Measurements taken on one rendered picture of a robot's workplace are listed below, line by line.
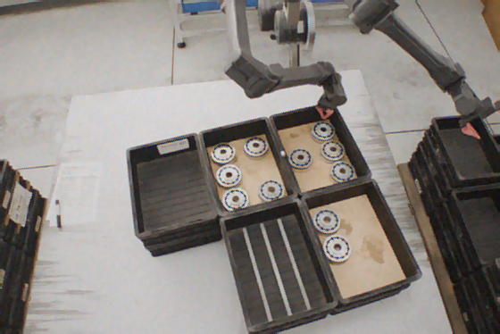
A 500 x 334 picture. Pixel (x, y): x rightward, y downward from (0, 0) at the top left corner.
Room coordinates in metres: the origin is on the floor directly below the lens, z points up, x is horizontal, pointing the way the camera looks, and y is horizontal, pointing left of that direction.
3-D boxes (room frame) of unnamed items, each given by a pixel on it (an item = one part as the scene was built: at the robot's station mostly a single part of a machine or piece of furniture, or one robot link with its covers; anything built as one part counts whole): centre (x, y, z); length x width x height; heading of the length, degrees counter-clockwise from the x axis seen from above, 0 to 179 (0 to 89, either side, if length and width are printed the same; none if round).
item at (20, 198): (0.91, 1.29, 0.41); 0.31 x 0.02 x 0.16; 4
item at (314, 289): (0.39, -0.06, 0.87); 0.40 x 0.30 x 0.11; 14
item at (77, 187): (0.81, 0.81, 0.70); 0.33 x 0.23 x 0.01; 4
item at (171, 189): (0.71, 0.32, 0.87); 0.40 x 0.30 x 0.11; 14
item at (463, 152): (1.06, -1.15, 0.37); 0.40 x 0.30 x 0.45; 4
